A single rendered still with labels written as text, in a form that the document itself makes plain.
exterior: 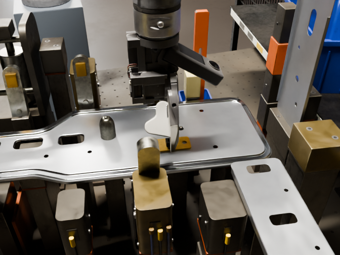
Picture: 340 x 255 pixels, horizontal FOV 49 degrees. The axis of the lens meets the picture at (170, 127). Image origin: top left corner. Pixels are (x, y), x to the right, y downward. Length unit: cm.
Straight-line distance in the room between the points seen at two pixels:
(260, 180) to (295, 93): 21
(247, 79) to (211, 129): 83
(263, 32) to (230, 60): 56
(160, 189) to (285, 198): 22
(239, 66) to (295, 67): 92
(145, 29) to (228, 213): 34
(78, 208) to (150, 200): 14
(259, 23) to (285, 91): 47
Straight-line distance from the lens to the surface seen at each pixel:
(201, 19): 85
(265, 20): 130
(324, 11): 71
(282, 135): 85
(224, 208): 67
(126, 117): 84
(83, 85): 89
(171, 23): 59
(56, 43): 93
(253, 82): 159
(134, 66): 63
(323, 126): 77
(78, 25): 122
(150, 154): 59
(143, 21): 59
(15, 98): 91
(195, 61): 63
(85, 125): 83
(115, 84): 156
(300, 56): 79
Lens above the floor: 149
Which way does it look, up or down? 37 degrees down
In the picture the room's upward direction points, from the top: straight up
